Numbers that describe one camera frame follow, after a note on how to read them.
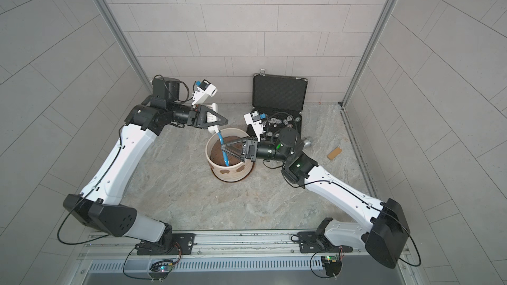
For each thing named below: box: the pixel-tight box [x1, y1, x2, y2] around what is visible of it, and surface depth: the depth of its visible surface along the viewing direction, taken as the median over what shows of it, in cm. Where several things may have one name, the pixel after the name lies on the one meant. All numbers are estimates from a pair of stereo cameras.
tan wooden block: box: [326, 146, 343, 161], surface depth 98 cm
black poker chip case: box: [246, 68, 309, 142], surface depth 107 cm
